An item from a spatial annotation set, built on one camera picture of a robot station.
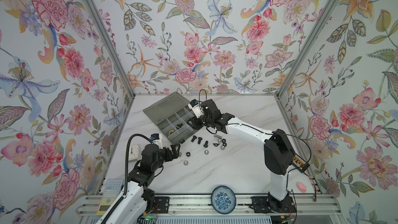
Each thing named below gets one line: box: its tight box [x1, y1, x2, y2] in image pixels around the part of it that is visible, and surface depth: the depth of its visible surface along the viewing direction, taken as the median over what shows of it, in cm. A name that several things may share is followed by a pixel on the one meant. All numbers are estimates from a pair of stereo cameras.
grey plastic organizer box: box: [143, 91, 199, 144], surface depth 106 cm
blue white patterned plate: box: [210, 185, 237, 215], surface depth 76 cm
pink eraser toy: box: [296, 182, 307, 193], surface depth 80 cm
